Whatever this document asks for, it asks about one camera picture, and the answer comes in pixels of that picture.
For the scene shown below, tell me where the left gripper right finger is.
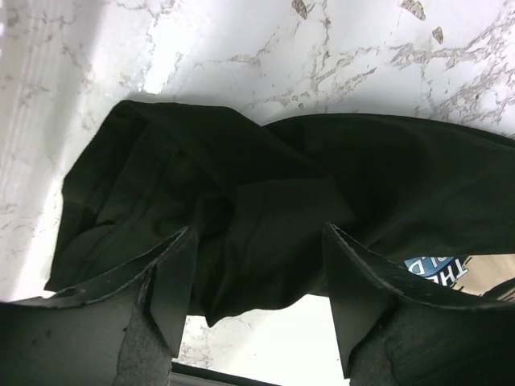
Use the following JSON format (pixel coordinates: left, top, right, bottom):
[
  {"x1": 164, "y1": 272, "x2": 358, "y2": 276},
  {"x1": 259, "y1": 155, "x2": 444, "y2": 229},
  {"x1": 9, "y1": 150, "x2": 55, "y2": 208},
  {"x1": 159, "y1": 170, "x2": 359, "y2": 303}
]
[{"x1": 323, "y1": 224, "x2": 514, "y2": 385}]

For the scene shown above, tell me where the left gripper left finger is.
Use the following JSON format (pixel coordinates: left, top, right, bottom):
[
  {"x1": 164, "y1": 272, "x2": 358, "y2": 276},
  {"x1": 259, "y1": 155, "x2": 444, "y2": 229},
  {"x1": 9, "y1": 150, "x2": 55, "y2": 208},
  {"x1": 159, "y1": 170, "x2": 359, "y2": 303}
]
[{"x1": 1, "y1": 228, "x2": 198, "y2": 385}]

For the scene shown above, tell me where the black printed t shirt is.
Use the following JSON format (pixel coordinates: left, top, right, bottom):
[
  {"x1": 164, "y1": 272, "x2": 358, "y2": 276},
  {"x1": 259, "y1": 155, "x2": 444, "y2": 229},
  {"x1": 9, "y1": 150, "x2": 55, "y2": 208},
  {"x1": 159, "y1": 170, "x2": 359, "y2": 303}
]
[{"x1": 46, "y1": 101, "x2": 514, "y2": 323}]

